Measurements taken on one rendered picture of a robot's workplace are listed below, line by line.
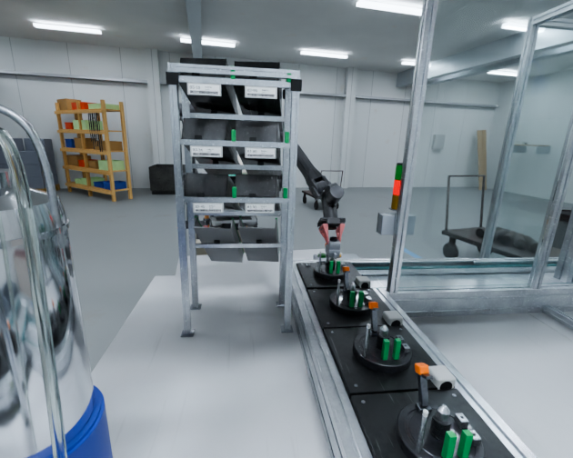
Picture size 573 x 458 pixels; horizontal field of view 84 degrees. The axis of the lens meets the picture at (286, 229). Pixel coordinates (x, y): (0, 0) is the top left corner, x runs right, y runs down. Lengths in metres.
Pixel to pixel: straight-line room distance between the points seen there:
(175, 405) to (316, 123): 9.96
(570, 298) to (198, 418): 1.42
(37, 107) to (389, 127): 10.03
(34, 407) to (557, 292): 1.59
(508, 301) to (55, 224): 1.43
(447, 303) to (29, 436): 1.22
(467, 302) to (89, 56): 10.06
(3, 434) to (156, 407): 0.48
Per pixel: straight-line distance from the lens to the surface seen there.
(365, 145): 11.17
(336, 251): 1.24
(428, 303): 1.32
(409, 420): 0.72
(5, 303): 0.40
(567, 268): 1.86
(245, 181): 1.02
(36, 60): 10.81
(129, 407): 0.94
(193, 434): 0.84
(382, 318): 1.04
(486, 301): 1.45
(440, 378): 0.84
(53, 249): 0.41
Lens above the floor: 1.48
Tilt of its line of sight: 16 degrees down
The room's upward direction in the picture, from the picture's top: 2 degrees clockwise
